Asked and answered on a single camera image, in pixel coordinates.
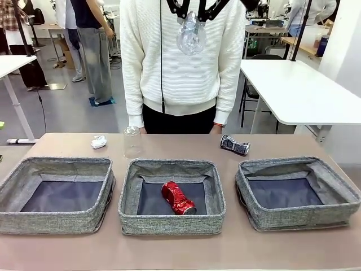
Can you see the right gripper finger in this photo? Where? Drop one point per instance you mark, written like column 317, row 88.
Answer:
column 180, row 8
column 213, row 8

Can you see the clear plastic bottle pink label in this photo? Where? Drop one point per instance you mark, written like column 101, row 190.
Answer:
column 191, row 39

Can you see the white tissue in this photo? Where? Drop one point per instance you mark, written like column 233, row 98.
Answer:
column 98, row 143

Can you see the clear plastic cup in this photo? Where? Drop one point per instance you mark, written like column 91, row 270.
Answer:
column 132, row 144

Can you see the crushed red can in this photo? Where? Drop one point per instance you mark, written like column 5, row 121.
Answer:
column 177, row 197

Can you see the person's right forearm white sleeve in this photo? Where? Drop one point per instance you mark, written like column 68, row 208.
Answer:
column 132, row 98

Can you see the person's left forearm white sleeve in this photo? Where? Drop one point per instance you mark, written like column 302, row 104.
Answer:
column 227, row 96

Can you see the person's left hand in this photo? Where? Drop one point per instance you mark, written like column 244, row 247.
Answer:
column 217, row 130

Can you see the person's right hand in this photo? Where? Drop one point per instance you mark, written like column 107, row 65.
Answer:
column 142, row 130

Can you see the grey workbench table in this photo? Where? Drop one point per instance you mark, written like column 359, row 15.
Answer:
column 265, row 28

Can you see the bystander in plaid shirt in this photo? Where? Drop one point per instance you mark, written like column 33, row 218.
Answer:
column 31, row 73

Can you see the person in white sweater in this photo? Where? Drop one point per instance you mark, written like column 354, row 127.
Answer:
column 180, row 79

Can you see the black stand pole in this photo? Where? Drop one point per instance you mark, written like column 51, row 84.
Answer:
column 302, row 28
column 24, row 36

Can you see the black folding chair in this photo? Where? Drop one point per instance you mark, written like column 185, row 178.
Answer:
column 252, row 93

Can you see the brown cardboard box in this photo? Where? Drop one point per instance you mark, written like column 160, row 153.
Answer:
column 69, row 59

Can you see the bystander in grey wide trousers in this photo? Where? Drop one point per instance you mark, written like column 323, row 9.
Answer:
column 96, row 56

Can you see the clear plastic storage box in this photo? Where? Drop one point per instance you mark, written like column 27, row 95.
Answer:
column 310, row 39

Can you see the bystander in white coat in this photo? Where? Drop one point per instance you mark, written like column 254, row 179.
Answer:
column 74, row 50

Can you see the light wooden table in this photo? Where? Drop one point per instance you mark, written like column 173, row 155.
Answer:
column 308, row 52

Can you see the bystander in light blue shirt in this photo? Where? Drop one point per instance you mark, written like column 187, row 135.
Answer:
column 318, row 11

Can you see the grey fabric basket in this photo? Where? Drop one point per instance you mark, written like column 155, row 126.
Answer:
column 169, row 224
column 296, row 218
column 56, row 223

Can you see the dark blue bottle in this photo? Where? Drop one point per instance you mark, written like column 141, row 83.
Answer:
column 322, row 46

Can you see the orange wristband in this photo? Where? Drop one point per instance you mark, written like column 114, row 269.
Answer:
column 220, row 124

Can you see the large white table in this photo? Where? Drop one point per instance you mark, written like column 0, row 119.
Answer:
column 304, row 90

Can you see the crushed dark blue can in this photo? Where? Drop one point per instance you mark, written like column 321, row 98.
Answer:
column 234, row 145

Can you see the grey floor base plate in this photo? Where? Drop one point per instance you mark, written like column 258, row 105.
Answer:
column 57, row 86

